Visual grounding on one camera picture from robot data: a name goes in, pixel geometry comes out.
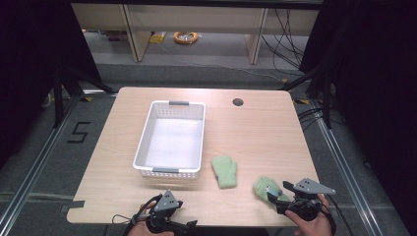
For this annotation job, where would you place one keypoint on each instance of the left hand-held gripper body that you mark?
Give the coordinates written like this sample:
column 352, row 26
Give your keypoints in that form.
column 167, row 201

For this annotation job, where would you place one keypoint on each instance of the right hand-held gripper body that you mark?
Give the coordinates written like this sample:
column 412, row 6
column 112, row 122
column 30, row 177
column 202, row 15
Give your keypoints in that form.
column 308, row 205

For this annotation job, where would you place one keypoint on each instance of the green knitted glove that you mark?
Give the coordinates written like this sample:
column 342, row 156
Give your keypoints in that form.
column 262, row 188
column 224, row 172

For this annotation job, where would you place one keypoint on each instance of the white plastic basket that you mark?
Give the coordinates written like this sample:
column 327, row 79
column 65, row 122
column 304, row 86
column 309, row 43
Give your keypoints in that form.
column 173, row 137

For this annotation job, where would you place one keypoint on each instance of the person's right hand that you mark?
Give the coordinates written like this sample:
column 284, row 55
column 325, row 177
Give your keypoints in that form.
column 314, row 227

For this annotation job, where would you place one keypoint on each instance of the person's left hand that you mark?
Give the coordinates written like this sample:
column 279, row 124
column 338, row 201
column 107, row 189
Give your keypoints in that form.
column 137, row 231

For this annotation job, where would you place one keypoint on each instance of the yellow black floor marker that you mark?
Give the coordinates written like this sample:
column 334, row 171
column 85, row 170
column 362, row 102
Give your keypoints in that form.
column 302, row 101
column 87, row 98

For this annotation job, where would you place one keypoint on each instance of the black metal stand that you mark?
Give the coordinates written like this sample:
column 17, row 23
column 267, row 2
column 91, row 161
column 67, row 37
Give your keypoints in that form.
column 326, row 105
column 58, row 101

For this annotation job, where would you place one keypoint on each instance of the grey tape strip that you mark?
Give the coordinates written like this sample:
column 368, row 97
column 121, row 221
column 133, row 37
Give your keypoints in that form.
column 73, row 205

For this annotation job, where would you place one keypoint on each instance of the black curtain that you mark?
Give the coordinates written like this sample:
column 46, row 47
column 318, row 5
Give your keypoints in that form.
column 32, row 65
column 377, row 82

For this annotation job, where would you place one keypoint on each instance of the yellow packet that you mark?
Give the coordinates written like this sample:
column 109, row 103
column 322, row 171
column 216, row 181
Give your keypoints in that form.
column 158, row 37

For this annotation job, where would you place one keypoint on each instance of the light wooden shelf unit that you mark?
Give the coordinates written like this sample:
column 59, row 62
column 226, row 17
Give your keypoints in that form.
column 196, row 16

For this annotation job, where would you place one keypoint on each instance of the aluminium floor rail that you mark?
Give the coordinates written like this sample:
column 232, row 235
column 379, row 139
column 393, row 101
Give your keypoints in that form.
column 36, row 170
column 347, row 177

